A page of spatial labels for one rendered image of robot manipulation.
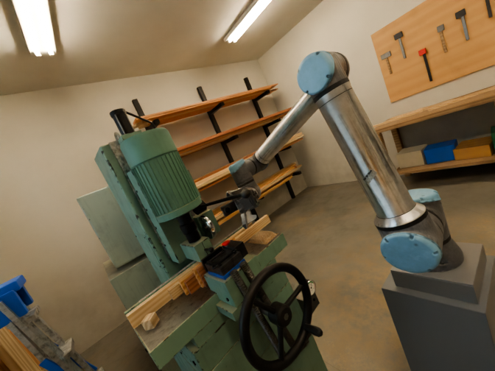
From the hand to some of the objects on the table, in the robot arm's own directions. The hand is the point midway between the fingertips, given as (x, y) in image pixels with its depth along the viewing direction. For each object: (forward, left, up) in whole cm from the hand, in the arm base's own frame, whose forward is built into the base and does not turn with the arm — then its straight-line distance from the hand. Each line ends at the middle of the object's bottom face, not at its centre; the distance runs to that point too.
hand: (234, 212), depth 83 cm
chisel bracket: (+15, -15, -14) cm, 26 cm away
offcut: (+39, -3, -20) cm, 44 cm away
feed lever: (-2, -3, -6) cm, 7 cm away
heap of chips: (-11, -9, -19) cm, 24 cm away
